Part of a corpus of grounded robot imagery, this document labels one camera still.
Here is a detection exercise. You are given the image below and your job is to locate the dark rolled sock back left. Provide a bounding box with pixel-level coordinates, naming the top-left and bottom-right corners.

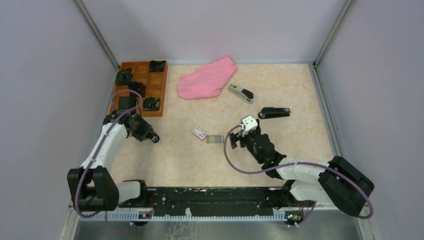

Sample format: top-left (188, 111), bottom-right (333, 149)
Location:
top-left (115, 68), bottom-right (133, 86)

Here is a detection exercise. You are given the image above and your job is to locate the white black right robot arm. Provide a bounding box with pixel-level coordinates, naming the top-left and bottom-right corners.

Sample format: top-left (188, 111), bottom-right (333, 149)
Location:
top-left (223, 129), bottom-right (375, 219)

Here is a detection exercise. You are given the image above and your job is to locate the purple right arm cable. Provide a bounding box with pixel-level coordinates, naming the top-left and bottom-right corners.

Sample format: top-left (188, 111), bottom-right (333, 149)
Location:
top-left (223, 124), bottom-right (375, 228)

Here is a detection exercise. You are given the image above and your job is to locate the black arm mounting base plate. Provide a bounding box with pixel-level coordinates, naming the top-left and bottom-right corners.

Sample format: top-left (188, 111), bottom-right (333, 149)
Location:
top-left (119, 187), bottom-right (313, 217)

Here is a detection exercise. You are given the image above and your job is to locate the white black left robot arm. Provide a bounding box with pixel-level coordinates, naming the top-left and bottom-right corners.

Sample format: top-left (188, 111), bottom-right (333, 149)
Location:
top-left (66, 110), bottom-right (160, 218)

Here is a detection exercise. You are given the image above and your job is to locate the aluminium frame rail right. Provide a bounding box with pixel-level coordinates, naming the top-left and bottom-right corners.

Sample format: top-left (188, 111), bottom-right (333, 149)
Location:
top-left (308, 62), bottom-right (346, 157)

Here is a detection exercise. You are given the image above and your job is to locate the pink cloth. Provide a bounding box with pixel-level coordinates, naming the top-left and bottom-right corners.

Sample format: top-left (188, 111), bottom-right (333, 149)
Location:
top-left (177, 56), bottom-right (238, 100)

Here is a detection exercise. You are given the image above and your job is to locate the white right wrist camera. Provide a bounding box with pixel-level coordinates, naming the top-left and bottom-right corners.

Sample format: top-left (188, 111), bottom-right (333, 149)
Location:
top-left (239, 115), bottom-right (259, 137)

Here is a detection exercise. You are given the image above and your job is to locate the aluminium frame corner post left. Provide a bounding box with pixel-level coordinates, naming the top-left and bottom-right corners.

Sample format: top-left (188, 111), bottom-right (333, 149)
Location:
top-left (72, 0), bottom-right (120, 70)

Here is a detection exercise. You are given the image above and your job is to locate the dark rolled sock back right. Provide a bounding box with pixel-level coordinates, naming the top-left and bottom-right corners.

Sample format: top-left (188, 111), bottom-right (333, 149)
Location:
top-left (148, 60), bottom-right (167, 73)

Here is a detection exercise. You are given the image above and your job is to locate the red white staple box sleeve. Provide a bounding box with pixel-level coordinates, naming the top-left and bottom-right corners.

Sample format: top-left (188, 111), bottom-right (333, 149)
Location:
top-left (191, 126), bottom-right (208, 141)

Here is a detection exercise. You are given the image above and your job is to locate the aluminium frame corner post right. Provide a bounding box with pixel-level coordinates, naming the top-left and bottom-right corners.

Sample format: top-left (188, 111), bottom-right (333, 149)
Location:
top-left (313, 0), bottom-right (357, 69)

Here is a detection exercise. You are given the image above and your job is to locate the aluminium frame corner post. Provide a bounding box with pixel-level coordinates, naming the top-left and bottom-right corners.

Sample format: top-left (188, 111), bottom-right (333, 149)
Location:
top-left (72, 0), bottom-right (120, 70)
top-left (313, 0), bottom-right (357, 69)

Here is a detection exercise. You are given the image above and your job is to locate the white slotted cable duct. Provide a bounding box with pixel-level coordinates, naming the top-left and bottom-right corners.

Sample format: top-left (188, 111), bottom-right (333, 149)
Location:
top-left (81, 208), bottom-right (287, 222)

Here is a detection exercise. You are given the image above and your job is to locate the aluminium frame rail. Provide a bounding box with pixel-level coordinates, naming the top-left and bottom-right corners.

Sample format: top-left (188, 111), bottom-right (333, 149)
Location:
top-left (308, 62), bottom-right (346, 157)
top-left (67, 187), bottom-right (369, 212)

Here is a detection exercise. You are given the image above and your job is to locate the beige and black stapler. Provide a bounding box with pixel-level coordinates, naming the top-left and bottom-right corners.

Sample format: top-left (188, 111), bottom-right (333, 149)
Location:
top-left (228, 84), bottom-right (254, 105)

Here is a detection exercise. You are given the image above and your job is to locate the orange wooden compartment tray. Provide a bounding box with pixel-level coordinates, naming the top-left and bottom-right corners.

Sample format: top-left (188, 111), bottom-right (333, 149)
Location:
top-left (108, 60), bottom-right (168, 117)

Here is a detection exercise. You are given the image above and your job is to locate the aluminium front frame rail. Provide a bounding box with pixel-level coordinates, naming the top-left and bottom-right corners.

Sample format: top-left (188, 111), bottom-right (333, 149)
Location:
top-left (67, 187), bottom-right (369, 212)

